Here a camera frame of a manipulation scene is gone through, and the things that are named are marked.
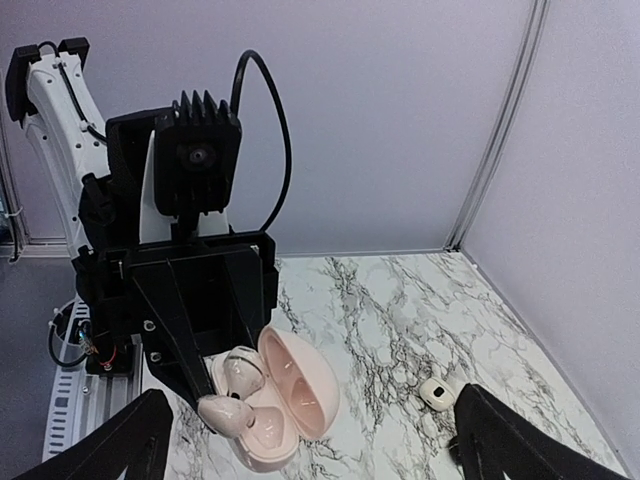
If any left aluminium corner post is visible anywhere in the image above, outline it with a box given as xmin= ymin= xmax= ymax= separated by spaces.
xmin=443 ymin=0 xmax=550 ymax=252

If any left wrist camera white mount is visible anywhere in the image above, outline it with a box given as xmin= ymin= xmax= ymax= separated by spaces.
xmin=137 ymin=89 xmax=244 ymax=247

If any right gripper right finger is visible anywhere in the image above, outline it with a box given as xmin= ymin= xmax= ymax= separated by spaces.
xmin=454 ymin=383 xmax=623 ymax=479

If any aluminium front rail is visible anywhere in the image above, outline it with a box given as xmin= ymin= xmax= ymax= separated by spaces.
xmin=42 ymin=298 xmax=142 ymax=461

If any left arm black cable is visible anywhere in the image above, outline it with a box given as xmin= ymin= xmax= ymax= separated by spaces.
xmin=232 ymin=48 xmax=294 ymax=234

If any white earbud charging case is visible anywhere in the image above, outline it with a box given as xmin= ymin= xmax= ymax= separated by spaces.
xmin=419 ymin=377 xmax=456 ymax=412

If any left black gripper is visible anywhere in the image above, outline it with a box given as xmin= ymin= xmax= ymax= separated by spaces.
xmin=72 ymin=107 xmax=278 ymax=408

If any pink round earbud case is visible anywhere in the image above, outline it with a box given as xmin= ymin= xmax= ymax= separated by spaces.
xmin=210 ymin=327 xmax=340 ymax=473

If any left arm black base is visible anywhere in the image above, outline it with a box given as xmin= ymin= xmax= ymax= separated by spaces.
xmin=73 ymin=309 xmax=138 ymax=378

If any black earbud charging case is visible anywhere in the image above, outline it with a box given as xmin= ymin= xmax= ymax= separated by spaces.
xmin=447 ymin=436 xmax=461 ymax=464

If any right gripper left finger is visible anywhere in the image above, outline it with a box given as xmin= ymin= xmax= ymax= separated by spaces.
xmin=22 ymin=389 xmax=173 ymax=480

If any pink earbud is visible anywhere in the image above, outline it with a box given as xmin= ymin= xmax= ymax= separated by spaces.
xmin=197 ymin=395 xmax=256 ymax=439
xmin=223 ymin=346 xmax=266 ymax=400

